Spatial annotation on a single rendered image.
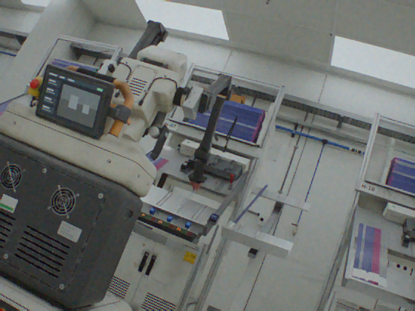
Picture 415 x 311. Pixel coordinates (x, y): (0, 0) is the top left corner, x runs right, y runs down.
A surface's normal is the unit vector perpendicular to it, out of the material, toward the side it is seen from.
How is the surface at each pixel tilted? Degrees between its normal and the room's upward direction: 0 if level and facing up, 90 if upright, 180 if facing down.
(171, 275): 90
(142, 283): 90
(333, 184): 90
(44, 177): 90
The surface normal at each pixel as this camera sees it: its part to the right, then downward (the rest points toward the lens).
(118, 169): -0.09, -0.29
